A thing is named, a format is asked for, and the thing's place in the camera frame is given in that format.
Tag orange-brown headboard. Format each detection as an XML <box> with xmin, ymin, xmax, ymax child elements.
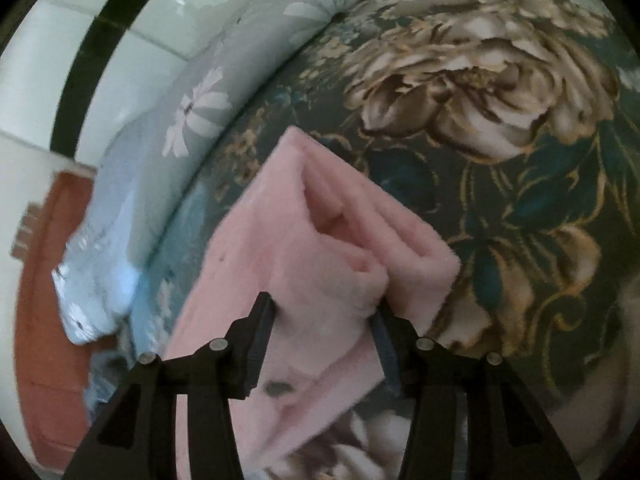
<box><xmin>11</xmin><ymin>171</ymin><xmax>115</xmax><ymax>472</ymax></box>

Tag pink fleece garment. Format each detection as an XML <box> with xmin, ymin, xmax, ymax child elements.
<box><xmin>165</xmin><ymin>128</ymin><xmax>460</xmax><ymax>469</ymax></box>

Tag white black-striped wardrobe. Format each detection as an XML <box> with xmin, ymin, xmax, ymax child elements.
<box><xmin>1</xmin><ymin>0</ymin><xmax>247</xmax><ymax>176</ymax></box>

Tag grey-blue daisy quilt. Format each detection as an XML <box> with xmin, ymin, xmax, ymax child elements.
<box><xmin>52</xmin><ymin>0</ymin><xmax>360</xmax><ymax>346</ymax></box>

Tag teal floral bed sheet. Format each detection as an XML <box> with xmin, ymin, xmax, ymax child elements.
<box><xmin>86</xmin><ymin>0</ymin><xmax>639</xmax><ymax>479</ymax></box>

